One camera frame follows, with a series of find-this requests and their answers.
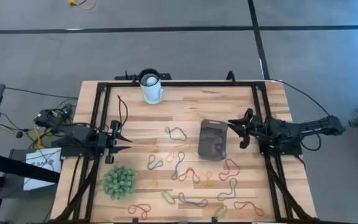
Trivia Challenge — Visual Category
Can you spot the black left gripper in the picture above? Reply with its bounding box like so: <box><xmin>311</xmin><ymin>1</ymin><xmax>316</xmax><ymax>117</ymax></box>
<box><xmin>96</xmin><ymin>119</ymin><xmax>134</xmax><ymax>165</ymax></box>

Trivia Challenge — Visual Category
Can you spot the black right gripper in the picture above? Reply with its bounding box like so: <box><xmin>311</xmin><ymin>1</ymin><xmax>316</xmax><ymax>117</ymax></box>
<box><xmin>227</xmin><ymin>108</ymin><xmax>267</xmax><ymax>149</ymax></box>

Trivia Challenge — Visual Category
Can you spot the grey-brown plastic bin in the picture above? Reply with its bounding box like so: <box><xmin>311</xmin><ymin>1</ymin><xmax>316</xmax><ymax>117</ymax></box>
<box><xmin>197</xmin><ymin>119</ymin><xmax>229</xmax><ymax>162</ymax></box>

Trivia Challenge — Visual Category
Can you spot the blue rubber band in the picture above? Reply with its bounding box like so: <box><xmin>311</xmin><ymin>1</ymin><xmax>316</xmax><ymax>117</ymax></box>
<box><xmin>147</xmin><ymin>154</ymin><xmax>164</xmax><ymax>171</ymax></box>

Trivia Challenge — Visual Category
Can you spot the red rubber band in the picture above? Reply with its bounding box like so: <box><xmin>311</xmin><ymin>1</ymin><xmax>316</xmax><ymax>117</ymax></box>
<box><xmin>218</xmin><ymin>158</ymin><xmax>241</xmax><ymax>182</ymax></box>
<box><xmin>127</xmin><ymin>203</ymin><xmax>152</xmax><ymax>221</ymax></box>
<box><xmin>233</xmin><ymin>200</ymin><xmax>265</xmax><ymax>217</ymax></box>
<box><xmin>178</xmin><ymin>167</ymin><xmax>201</xmax><ymax>184</ymax></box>

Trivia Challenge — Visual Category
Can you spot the grey-green rubber band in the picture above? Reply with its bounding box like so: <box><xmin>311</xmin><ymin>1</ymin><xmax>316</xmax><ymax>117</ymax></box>
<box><xmin>216</xmin><ymin>177</ymin><xmax>238</xmax><ymax>202</ymax></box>
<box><xmin>165</xmin><ymin>126</ymin><xmax>188</xmax><ymax>142</ymax></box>

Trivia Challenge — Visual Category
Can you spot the green artificial potted plant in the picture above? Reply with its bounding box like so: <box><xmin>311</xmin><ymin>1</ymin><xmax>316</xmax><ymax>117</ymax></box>
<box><xmin>102</xmin><ymin>165</ymin><xmax>138</xmax><ymax>200</ymax></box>

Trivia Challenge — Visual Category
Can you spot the white cup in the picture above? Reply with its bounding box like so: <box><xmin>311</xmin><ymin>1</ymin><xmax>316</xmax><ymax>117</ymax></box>
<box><xmin>138</xmin><ymin>68</ymin><xmax>164</xmax><ymax>105</ymax></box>

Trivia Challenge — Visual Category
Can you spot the green rubber band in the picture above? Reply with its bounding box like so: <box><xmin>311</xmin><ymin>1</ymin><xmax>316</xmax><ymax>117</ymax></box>
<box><xmin>213</xmin><ymin>204</ymin><xmax>229</xmax><ymax>219</ymax></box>
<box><xmin>161</xmin><ymin>190</ymin><xmax>177</xmax><ymax>205</ymax></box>

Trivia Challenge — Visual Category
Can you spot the white printed paper sheet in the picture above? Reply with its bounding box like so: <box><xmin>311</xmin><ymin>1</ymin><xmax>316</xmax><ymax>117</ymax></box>
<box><xmin>23</xmin><ymin>147</ymin><xmax>62</xmax><ymax>191</ymax></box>

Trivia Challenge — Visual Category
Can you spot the black desk beam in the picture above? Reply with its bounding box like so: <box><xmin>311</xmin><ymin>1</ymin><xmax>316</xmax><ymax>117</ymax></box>
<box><xmin>0</xmin><ymin>150</ymin><xmax>61</xmax><ymax>184</ymax></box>

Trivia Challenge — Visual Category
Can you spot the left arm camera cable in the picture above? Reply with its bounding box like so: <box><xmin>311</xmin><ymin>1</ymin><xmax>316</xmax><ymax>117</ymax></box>
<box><xmin>116</xmin><ymin>95</ymin><xmax>129</xmax><ymax>128</ymax></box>

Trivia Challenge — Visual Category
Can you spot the black mounting bracket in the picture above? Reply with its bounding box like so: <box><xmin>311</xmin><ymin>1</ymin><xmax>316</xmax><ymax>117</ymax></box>
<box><xmin>114</xmin><ymin>70</ymin><xmax>173</xmax><ymax>82</ymax></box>

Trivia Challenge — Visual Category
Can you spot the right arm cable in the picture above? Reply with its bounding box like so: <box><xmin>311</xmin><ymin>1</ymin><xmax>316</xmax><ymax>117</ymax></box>
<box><xmin>270</xmin><ymin>79</ymin><xmax>332</xmax><ymax>116</ymax></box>

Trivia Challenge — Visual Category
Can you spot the yellow cable bundle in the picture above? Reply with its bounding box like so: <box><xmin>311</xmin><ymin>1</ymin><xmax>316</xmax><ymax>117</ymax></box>
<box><xmin>32</xmin><ymin>124</ymin><xmax>54</xmax><ymax>149</ymax></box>

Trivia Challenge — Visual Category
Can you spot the thin black floor cable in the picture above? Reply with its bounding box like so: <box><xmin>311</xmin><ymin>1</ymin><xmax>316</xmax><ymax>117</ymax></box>
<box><xmin>4</xmin><ymin>86</ymin><xmax>80</xmax><ymax>100</ymax></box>

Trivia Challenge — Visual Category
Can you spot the yellow floor cable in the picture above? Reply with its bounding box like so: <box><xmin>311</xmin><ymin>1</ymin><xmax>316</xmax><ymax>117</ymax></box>
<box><xmin>68</xmin><ymin>0</ymin><xmax>96</xmax><ymax>10</ymax></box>

